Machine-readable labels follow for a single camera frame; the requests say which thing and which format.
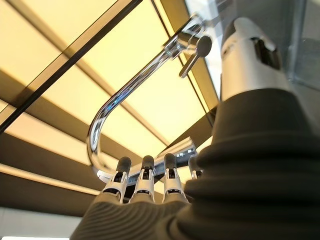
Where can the dark right robot hand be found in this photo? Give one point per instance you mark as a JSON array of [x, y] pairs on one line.
[[225, 200]]

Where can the chrome gooseneck kitchen faucet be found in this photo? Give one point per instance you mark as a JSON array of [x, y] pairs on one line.
[[130, 87]]

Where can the yellow window with dark frame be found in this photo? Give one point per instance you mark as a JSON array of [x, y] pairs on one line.
[[50, 50]]

